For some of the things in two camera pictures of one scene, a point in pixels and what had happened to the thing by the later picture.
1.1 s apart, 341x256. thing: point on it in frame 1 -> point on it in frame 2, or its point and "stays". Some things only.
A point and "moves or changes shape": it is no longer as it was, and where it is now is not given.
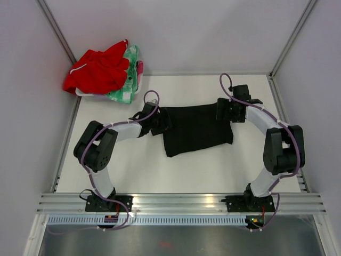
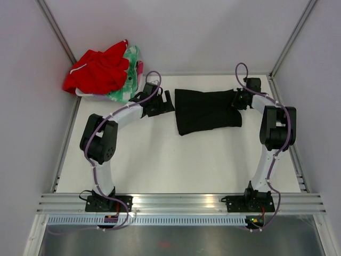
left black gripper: x=165 y=124 -> x=167 y=107
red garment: x=100 y=72 stays
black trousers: x=195 y=127 moves or changes shape
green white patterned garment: x=127 y=92 stays
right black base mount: x=248 y=202 stays
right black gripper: x=224 y=103 -> x=235 y=103
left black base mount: x=96 y=203 stays
